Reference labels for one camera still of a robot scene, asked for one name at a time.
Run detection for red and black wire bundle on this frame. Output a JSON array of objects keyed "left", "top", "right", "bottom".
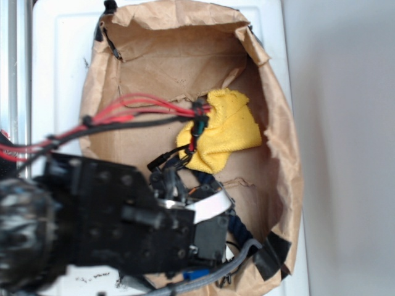
[{"left": 0, "top": 93, "right": 214, "bottom": 173}]

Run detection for brown paper bag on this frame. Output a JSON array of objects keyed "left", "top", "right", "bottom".
[{"left": 80, "top": 1, "right": 303, "bottom": 295}]

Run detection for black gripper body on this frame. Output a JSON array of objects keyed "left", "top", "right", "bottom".
[{"left": 149, "top": 168, "right": 235, "bottom": 266}]

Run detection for white plastic tray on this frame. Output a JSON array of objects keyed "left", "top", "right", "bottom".
[{"left": 31, "top": 1, "right": 310, "bottom": 295}]

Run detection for aluminium frame rail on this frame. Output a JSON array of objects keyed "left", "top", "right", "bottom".
[{"left": 0, "top": 0, "right": 33, "bottom": 179}]

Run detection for grey braided cable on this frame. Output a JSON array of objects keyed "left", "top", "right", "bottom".
[{"left": 135, "top": 240, "right": 263, "bottom": 296}]

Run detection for white ribbon cable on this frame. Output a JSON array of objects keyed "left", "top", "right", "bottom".
[{"left": 184, "top": 192, "right": 232, "bottom": 224}]

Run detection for yellow microfiber cloth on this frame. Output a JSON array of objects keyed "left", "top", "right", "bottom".
[{"left": 186, "top": 88, "right": 262, "bottom": 174}]

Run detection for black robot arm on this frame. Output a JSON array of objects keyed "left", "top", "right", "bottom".
[{"left": 1, "top": 154, "right": 234, "bottom": 292}]

